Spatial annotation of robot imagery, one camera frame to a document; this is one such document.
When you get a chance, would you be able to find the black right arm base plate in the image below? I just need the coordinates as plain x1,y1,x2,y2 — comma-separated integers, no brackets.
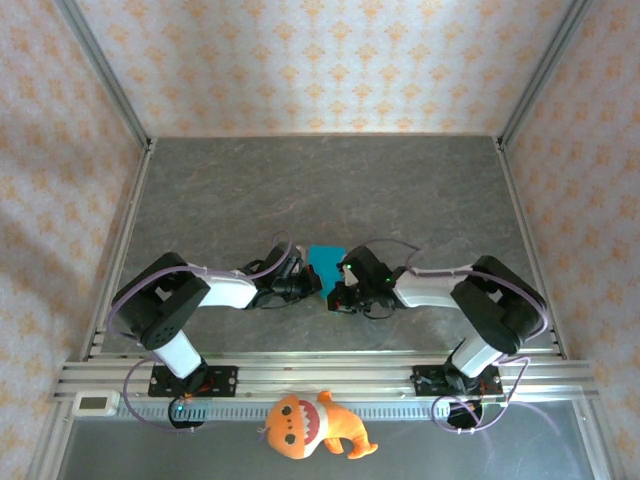
410,364,505,400

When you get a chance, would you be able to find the aluminium table side rail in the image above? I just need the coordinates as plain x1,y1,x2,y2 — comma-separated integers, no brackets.
79,138,159,361
493,135,571,361

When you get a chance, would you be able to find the aluminium mounting rail beam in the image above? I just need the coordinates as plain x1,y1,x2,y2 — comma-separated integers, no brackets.
52,351,599,404

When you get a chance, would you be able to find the black round cable port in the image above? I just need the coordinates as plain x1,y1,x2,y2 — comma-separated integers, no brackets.
446,399,485,432
167,397,207,432

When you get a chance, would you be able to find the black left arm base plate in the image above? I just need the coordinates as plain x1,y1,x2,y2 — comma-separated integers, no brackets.
148,365,239,399

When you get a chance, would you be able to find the orange shark plush toy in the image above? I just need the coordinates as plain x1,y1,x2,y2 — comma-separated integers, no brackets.
255,389,380,461

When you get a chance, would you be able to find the aluminium frame post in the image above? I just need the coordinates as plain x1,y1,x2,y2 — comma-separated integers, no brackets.
53,0,154,151
492,0,599,151

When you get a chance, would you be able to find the small white display device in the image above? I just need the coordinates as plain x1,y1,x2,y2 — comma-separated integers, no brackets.
71,390,121,417

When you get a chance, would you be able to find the aluminium frame leg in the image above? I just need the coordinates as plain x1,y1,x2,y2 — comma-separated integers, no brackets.
24,399,76,480
569,398,629,480

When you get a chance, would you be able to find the blue cloth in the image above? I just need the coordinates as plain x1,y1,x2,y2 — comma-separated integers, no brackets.
307,244,347,301

